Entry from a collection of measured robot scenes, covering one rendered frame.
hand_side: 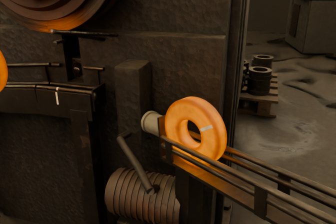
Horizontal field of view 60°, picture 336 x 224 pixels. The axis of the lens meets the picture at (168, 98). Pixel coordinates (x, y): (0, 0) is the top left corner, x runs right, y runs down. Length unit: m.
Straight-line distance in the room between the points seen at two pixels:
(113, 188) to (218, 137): 0.34
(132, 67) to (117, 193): 0.33
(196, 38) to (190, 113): 0.28
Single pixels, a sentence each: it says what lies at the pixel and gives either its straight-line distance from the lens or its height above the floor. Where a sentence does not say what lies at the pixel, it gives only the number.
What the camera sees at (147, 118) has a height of 0.69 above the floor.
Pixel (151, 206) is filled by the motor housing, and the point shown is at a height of 0.49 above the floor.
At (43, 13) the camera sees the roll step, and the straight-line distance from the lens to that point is 0.88.
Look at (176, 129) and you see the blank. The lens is 0.66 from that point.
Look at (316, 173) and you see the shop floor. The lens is 1.91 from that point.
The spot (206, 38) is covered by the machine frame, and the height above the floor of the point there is 0.87.
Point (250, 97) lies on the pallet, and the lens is 2.46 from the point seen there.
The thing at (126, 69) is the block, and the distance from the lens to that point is 0.80.
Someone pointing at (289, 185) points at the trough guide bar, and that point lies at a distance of 0.57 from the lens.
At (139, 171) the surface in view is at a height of 0.57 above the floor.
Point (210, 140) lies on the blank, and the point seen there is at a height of 0.71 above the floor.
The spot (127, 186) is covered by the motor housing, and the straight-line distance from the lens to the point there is 0.79.
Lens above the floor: 1.01
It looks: 22 degrees down
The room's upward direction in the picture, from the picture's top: straight up
